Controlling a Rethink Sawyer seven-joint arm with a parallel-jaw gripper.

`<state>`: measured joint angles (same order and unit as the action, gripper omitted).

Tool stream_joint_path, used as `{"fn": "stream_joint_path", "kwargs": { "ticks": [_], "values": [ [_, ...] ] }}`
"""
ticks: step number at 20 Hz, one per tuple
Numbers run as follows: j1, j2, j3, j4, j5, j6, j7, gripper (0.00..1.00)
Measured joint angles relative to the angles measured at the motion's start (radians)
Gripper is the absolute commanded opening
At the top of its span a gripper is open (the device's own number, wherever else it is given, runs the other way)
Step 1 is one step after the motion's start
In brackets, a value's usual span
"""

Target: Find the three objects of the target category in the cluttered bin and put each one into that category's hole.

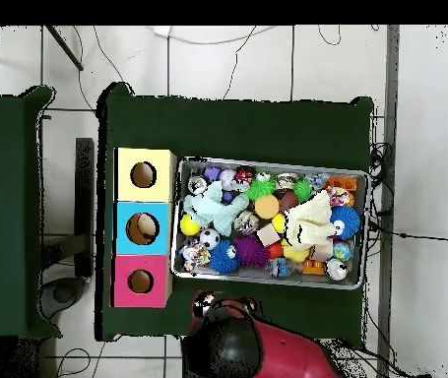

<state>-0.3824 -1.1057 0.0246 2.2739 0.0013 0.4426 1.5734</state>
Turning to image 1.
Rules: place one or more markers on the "cream yellow cloth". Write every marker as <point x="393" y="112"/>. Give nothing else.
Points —
<point x="310" y="220"/>

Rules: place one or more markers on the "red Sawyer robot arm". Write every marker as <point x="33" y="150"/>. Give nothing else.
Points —
<point x="286" y="354"/>

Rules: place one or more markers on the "shallow clear mesh bin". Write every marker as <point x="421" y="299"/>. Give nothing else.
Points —
<point x="184" y="167"/>

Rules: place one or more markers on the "wooden three-hole box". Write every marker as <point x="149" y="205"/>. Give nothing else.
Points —
<point x="129" y="189"/>

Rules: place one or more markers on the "mint green cloth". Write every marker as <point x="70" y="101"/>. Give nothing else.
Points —
<point x="211" y="210"/>

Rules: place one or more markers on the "small soccer ball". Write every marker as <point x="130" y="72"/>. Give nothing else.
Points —
<point x="209" y="238"/>

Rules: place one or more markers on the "yellow ball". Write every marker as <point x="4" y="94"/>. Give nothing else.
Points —
<point x="189" y="225"/>

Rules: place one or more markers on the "orange foam disc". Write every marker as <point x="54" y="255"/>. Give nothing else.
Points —
<point x="266" y="207"/>

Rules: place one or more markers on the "green spiky ball with eye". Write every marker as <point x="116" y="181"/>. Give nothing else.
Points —
<point x="261" y="188"/>

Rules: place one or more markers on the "purple spiky ball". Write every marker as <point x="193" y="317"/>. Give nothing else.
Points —
<point x="250" y="250"/>

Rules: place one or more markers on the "blue spiky ball with eyes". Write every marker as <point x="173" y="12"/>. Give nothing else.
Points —
<point x="347" y="218"/>
<point x="219" y="258"/>

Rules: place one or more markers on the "brown toy football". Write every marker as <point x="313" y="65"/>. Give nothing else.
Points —
<point x="287" y="201"/>

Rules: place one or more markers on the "dark green tablecloth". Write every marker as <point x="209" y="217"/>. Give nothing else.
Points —
<point x="227" y="130"/>

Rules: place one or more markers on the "black upright panel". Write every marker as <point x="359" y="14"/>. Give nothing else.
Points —
<point x="84" y="204"/>

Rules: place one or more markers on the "dark slanted rod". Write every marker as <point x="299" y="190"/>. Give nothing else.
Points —
<point x="64" y="47"/>

